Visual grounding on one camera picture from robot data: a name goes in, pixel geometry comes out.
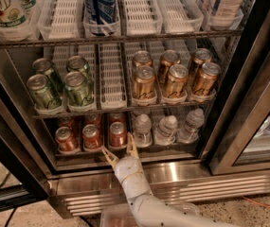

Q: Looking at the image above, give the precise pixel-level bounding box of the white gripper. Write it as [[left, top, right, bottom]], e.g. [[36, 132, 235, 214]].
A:
[[101, 132, 152, 201]]

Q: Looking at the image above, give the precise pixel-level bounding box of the red coke can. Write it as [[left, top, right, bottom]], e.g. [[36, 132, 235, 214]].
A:
[[109, 122, 127, 148], [109, 113, 126, 124], [82, 124, 102, 151], [58, 116, 76, 131], [55, 127, 80, 154], [84, 113, 102, 129]]

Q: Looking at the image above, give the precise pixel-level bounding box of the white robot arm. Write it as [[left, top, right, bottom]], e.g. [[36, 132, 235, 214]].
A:
[[101, 132, 239, 227]]

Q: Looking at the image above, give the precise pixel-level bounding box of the gold can front left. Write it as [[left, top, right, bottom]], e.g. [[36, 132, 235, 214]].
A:
[[134, 66, 155, 100]]

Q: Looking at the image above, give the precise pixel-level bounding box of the gold can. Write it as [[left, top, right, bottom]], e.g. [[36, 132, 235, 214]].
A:
[[134, 66, 155, 100], [163, 64, 189, 98], [191, 62, 221, 96], [132, 50, 153, 67], [157, 49, 181, 84], [189, 48, 212, 82]]

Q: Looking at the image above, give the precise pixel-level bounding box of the green can front right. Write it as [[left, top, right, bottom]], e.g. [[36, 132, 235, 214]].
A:
[[64, 71, 93, 107]]

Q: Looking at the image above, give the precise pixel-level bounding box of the green can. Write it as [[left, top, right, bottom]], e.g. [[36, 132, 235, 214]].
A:
[[32, 58, 63, 94], [64, 71, 93, 107], [66, 55, 91, 79], [27, 74, 62, 110]]

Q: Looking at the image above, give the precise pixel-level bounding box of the empty white tray middle shelf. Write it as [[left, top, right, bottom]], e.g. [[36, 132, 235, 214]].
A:
[[99, 44, 127, 110]]

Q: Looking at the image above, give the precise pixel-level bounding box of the green can front left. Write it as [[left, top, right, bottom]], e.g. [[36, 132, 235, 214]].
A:
[[27, 74, 62, 110]]

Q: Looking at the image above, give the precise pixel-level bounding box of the gold can rear left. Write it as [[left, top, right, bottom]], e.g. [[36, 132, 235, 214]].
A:
[[132, 50, 153, 67]]

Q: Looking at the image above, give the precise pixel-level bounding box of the gold can front middle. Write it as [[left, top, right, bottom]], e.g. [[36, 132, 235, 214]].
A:
[[163, 64, 189, 98]]

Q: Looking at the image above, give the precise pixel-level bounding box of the green can rear right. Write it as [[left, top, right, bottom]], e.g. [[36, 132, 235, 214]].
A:
[[66, 55, 91, 79]]

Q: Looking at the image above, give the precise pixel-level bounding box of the gold can rear middle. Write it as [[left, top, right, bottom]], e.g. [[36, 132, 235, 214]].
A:
[[157, 49, 181, 84]]

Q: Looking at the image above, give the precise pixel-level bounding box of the gold can front right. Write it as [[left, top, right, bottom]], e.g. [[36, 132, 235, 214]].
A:
[[191, 62, 221, 96]]

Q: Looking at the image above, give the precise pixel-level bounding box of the left open fridge door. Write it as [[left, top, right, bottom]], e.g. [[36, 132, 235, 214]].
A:
[[0, 55, 52, 216]]

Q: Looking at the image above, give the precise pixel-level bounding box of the green can rear left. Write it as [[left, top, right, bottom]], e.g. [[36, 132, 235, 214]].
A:
[[32, 58, 63, 94]]

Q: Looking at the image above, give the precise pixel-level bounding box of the gold can rear right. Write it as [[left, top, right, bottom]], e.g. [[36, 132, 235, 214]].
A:
[[189, 48, 212, 82]]

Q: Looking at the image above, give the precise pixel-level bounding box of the right glass fridge door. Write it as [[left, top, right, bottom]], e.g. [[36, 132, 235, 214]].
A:
[[207, 0, 270, 175]]

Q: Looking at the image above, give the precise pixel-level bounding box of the water bottle left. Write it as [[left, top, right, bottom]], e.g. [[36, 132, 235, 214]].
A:
[[134, 113, 152, 148]]

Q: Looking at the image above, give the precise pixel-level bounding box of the water bottle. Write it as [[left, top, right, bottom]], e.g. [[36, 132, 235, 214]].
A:
[[134, 113, 152, 148], [177, 108, 205, 144], [154, 115, 178, 146]]

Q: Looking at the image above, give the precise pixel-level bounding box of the water bottle middle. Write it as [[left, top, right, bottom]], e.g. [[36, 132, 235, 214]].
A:
[[154, 115, 178, 146]]

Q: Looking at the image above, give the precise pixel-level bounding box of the clear plastic container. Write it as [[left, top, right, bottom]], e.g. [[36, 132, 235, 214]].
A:
[[99, 203, 200, 227]]

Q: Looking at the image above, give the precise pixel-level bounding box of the water bottle right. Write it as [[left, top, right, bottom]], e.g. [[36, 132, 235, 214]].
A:
[[177, 108, 205, 144]]

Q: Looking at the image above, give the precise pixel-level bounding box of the empty white tray top middle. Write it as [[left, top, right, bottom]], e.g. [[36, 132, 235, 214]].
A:
[[123, 0, 162, 36]]

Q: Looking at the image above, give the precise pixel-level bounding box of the empty white tray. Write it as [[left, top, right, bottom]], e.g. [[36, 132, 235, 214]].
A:
[[123, 0, 162, 36], [156, 0, 204, 34], [38, 0, 83, 40]]

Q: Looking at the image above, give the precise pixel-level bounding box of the empty white tray top left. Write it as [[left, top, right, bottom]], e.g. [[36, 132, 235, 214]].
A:
[[38, 0, 83, 40]]

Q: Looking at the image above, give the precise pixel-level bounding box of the blue pepsi bottle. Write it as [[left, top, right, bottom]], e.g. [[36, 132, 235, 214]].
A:
[[83, 0, 119, 37]]

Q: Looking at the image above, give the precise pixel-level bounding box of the empty white tray top right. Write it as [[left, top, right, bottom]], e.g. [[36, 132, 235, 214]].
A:
[[156, 0, 204, 34]]

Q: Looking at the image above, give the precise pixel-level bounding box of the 7up bottle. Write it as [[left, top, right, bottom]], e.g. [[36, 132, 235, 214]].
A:
[[0, 0, 31, 42]]

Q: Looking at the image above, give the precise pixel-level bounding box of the white label bottle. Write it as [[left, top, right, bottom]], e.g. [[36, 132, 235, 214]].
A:
[[209, 0, 242, 30]]

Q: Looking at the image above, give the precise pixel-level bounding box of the black cable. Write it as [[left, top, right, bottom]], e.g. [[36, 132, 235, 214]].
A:
[[3, 206, 19, 227]]

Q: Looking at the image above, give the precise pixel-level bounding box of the orange cable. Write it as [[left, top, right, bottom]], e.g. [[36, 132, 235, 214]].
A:
[[242, 195, 270, 210]]

